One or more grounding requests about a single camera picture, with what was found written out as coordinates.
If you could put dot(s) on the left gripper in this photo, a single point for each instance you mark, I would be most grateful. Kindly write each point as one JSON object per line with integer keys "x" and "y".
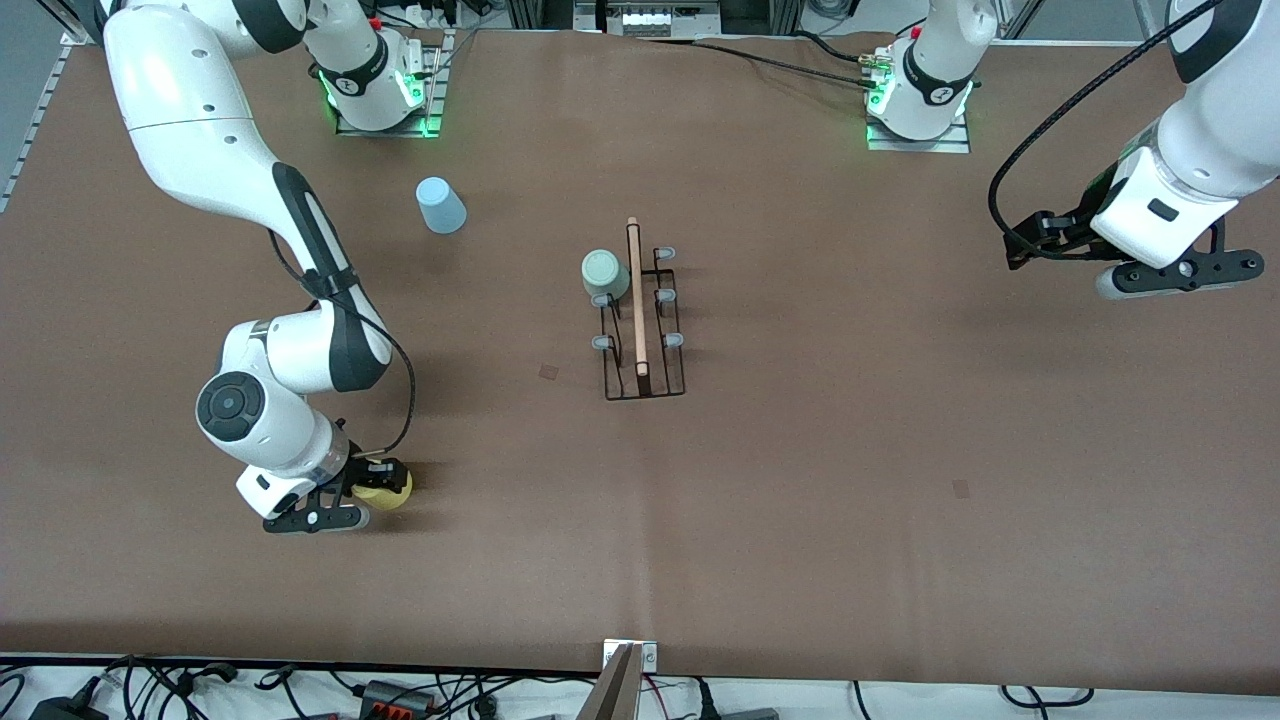
{"x": 1072, "y": 231}

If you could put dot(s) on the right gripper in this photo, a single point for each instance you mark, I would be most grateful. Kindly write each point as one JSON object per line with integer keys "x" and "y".
{"x": 362, "y": 472}

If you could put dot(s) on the yellow plastic cup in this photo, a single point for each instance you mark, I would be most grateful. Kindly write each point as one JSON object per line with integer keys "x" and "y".
{"x": 393, "y": 497}

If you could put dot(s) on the pale green plastic cup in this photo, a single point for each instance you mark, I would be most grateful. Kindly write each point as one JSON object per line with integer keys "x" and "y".
{"x": 604, "y": 272}

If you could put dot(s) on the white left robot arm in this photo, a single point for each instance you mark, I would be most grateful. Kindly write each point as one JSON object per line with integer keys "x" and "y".
{"x": 1220, "y": 110}

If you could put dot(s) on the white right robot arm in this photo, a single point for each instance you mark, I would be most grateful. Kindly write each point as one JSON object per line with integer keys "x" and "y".
{"x": 190, "y": 130}

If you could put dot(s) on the light blue plastic cup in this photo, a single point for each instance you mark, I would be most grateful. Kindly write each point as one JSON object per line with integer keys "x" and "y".
{"x": 440, "y": 205}

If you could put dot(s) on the orange black connector block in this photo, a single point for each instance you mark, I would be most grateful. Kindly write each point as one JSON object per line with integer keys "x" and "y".
{"x": 398, "y": 698}

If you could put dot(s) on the black power adapter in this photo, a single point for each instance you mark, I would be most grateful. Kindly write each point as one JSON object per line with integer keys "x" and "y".
{"x": 65, "y": 710}

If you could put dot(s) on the black power plug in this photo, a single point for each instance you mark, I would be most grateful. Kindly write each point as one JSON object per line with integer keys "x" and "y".
{"x": 705, "y": 702}

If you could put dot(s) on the small grey box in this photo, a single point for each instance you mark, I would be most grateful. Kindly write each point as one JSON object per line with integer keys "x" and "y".
{"x": 750, "y": 714}

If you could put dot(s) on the grey electronics box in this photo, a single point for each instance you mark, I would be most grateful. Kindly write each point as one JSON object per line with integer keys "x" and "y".
{"x": 648, "y": 18}

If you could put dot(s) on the white power strip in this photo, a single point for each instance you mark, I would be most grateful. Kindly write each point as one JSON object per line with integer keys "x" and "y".
{"x": 430, "y": 12}

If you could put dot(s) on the aluminium arm base plate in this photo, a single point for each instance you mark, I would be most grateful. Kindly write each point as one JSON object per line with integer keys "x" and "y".
{"x": 385, "y": 128}
{"x": 920, "y": 145}

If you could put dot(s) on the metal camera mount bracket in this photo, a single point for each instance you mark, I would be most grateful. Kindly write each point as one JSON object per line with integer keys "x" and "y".
{"x": 628, "y": 660}

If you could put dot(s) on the aluminium slotted rail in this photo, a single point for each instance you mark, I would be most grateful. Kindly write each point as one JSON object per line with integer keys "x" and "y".
{"x": 30, "y": 130}

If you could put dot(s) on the aluminium frame profile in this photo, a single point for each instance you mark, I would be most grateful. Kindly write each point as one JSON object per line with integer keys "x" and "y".
{"x": 540, "y": 12}

